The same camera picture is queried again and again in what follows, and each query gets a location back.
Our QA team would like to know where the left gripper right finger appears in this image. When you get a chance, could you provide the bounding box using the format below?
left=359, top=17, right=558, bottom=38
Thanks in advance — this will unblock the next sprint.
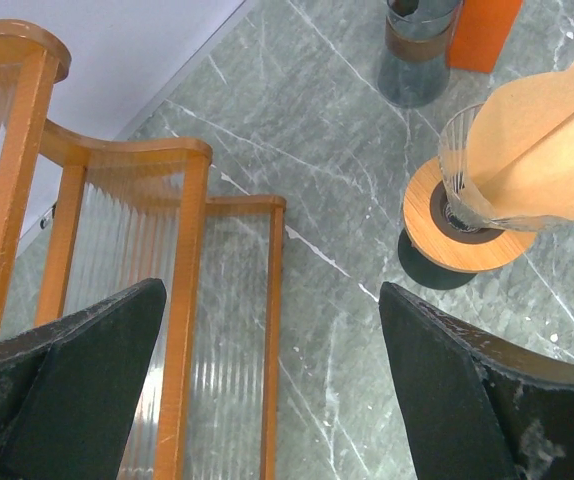
left=379, top=282, right=574, bottom=479

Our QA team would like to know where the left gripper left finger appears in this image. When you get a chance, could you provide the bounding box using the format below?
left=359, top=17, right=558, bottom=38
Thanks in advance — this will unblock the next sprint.
left=0, top=278, right=167, bottom=479

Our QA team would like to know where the dark glass carafe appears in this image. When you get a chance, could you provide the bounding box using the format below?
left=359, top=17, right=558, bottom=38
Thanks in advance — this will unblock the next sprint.
left=397, top=230, right=477, bottom=290

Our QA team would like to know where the brown paper coffee filter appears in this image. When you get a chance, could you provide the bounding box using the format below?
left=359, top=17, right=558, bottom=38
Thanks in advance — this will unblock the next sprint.
left=466, top=61, right=574, bottom=221

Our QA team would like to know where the grey glass carafe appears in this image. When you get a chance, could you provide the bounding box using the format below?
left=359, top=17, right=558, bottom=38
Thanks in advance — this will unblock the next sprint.
left=377, top=0, right=463, bottom=108

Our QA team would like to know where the orange coffee filter box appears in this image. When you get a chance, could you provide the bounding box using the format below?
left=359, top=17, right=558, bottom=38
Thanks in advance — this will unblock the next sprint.
left=448, top=0, right=523, bottom=74

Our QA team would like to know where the orange wooden rack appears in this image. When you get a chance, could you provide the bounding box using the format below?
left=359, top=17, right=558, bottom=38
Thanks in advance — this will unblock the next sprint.
left=0, top=20, right=286, bottom=479

